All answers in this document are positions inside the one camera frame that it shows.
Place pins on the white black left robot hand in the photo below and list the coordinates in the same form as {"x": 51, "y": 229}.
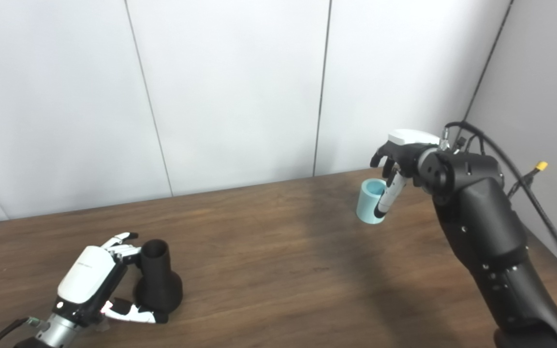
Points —
{"x": 87, "y": 275}

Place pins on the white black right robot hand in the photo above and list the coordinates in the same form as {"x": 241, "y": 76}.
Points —
{"x": 406, "y": 150}

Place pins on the black funnel-shaped nozzle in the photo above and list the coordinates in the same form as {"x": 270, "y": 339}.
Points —
{"x": 158, "y": 280}

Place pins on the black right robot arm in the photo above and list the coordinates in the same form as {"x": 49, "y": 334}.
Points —
{"x": 486, "y": 232}

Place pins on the yellow plug connector lead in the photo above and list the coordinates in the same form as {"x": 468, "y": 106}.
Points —
{"x": 532, "y": 174}

